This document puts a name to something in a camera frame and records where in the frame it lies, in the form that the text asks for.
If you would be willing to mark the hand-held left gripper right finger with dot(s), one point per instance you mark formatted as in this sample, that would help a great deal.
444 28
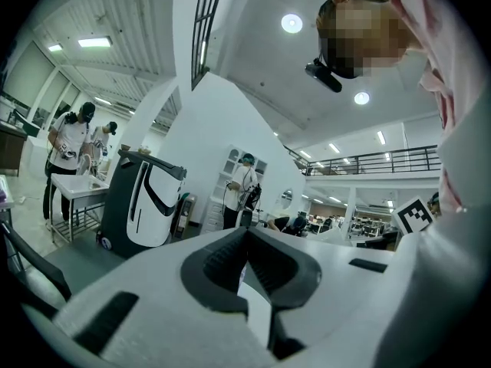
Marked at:
345 293

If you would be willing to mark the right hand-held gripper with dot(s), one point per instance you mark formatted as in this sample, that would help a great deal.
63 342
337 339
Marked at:
414 215

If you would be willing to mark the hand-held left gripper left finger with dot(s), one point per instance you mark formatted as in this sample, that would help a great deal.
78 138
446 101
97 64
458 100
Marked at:
153 301

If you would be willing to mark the black metal railing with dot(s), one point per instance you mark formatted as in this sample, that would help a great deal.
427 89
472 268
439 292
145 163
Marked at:
383 155
195 52

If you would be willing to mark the grey floor box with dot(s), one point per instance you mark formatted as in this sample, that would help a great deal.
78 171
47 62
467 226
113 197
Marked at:
186 215

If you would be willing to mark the black white service robot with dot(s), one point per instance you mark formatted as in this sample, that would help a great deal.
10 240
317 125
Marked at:
115 205

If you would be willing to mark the round ceiling lamp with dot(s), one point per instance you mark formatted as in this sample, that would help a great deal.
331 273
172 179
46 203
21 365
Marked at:
292 23
361 98

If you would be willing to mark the white display cabinet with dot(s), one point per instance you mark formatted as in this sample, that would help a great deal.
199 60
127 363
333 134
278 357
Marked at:
218 190

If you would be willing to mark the black backpack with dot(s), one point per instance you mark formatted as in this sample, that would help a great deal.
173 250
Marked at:
254 196

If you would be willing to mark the white sink stand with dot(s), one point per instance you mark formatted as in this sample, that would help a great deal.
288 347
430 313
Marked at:
73 184

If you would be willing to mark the pink shirt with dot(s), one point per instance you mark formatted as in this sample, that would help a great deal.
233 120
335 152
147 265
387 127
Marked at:
441 33

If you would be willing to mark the person's head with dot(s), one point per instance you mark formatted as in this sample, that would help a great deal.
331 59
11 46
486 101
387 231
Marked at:
360 33

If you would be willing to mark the dark wooden counter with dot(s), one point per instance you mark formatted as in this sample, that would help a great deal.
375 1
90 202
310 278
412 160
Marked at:
13 148

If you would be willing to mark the long strip light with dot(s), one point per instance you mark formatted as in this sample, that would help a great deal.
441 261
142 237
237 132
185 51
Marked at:
203 52

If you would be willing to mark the rectangular ceiling light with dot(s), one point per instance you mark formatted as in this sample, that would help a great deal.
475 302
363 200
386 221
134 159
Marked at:
94 42
55 47

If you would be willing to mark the round wall mirror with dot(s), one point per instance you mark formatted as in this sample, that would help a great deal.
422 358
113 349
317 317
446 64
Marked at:
286 198

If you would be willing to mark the black head-worn camera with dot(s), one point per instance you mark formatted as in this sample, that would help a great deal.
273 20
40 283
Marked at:
324 76

